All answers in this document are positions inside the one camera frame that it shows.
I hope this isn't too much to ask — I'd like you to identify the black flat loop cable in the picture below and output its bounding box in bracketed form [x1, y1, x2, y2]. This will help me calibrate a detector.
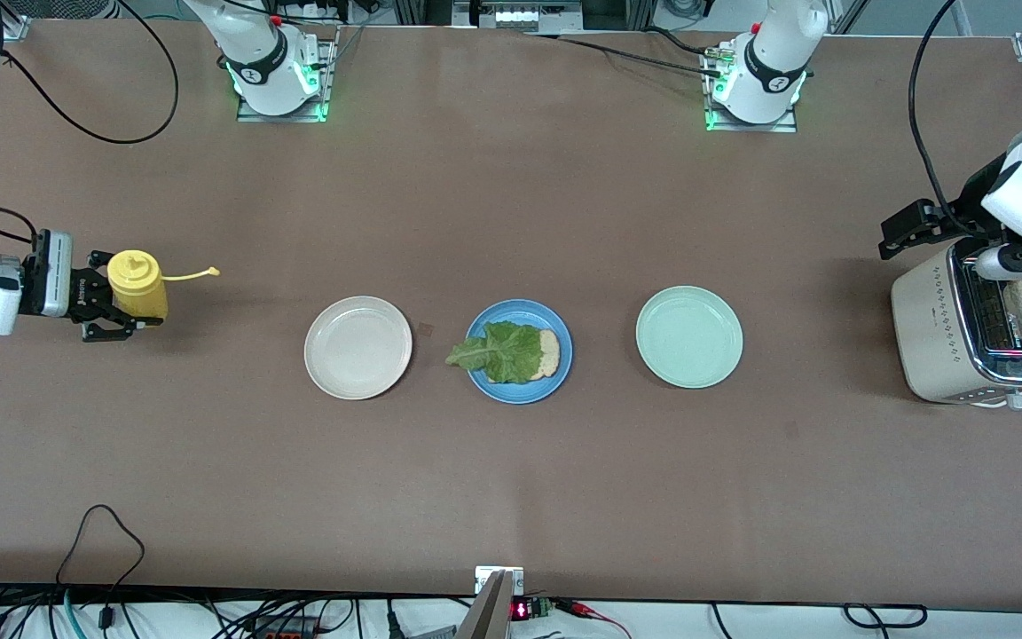
[844, 603, 929, 629]

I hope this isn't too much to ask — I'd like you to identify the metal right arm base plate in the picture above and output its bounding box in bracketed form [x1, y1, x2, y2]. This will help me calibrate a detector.
[236, 27, 339, 123]

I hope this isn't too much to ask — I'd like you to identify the long black table cable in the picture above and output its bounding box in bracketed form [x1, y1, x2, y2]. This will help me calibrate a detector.
[524, 32, 729, 79]

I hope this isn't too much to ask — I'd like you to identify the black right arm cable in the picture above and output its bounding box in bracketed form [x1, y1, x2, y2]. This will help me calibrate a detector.
[0, 0, 179, 249]

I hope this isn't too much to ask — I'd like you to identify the beige round plate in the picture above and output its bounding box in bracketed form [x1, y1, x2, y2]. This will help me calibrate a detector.
[303, 296, 413, 401]

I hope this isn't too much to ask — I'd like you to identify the red clip lead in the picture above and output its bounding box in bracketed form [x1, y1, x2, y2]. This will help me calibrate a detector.
[555, 599, 632, 639]

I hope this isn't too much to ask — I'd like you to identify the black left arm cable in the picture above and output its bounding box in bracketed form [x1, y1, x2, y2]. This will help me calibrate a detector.
[908, 0, 964, 214]

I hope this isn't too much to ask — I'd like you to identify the white mounting bracket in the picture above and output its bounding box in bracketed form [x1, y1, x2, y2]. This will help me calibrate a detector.
[474, 565, 525, 597]

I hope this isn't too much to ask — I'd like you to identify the orange black connector block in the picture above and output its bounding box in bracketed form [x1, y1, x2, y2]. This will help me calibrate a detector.
[249, 619, 321, 639]

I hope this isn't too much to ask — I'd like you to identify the grey metal bar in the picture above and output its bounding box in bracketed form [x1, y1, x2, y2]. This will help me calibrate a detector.
[456, 571, 514, 639]

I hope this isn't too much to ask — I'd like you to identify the green lettuce leaf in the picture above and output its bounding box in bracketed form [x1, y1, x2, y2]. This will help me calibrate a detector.
[444, 321, 545, 385]

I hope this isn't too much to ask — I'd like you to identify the black looped cable with plug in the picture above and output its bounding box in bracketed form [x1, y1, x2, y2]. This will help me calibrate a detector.
[54, 504, 146, 639]

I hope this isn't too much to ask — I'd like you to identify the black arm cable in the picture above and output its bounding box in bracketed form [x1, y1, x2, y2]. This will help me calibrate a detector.
[0, 0, 179, 249]
[908, 0, 964, 214]

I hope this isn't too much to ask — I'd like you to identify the yellow mustard squeeze bottle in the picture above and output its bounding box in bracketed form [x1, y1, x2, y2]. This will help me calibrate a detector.
[107, 249, 221, 322]

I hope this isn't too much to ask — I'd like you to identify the blue round plate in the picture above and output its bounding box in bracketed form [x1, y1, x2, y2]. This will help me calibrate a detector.
[463, 299, 574, 406]

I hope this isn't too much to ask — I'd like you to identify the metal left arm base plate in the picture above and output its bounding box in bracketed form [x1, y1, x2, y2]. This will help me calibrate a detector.
[704, 44, 798, 134]

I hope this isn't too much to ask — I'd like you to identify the grey electrical box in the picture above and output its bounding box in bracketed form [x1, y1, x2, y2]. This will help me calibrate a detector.
[453, 0, 585, 32]

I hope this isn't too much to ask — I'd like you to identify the short black table cable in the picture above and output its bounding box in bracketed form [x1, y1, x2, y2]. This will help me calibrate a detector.
[644, 27, 720, 56]

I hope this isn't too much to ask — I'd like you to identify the beige chrome toaster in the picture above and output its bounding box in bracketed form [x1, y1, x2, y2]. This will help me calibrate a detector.
[890, 244, 1022, 407]

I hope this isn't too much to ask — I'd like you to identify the pale green round plate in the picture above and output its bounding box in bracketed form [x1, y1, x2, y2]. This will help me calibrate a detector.
[635, 285, 744, 390]

